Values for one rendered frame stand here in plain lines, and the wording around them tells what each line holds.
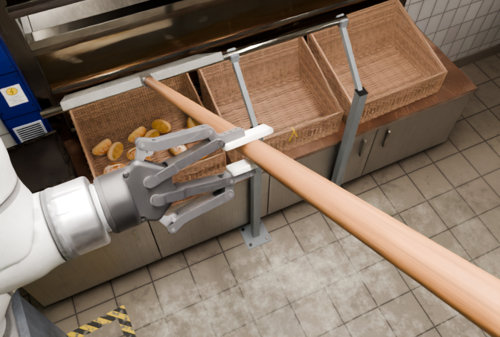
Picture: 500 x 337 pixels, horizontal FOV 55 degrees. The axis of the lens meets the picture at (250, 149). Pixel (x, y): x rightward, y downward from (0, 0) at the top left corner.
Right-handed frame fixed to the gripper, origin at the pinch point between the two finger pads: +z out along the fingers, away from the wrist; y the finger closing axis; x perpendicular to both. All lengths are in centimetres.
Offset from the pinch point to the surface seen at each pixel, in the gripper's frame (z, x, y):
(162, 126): 8, -165, 33
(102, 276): -44, -164, 93
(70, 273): -55, -154, 81
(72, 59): -19, -155, -9
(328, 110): 85, -145, 49
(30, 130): -47, -169, 16
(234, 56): 37, -115, 5
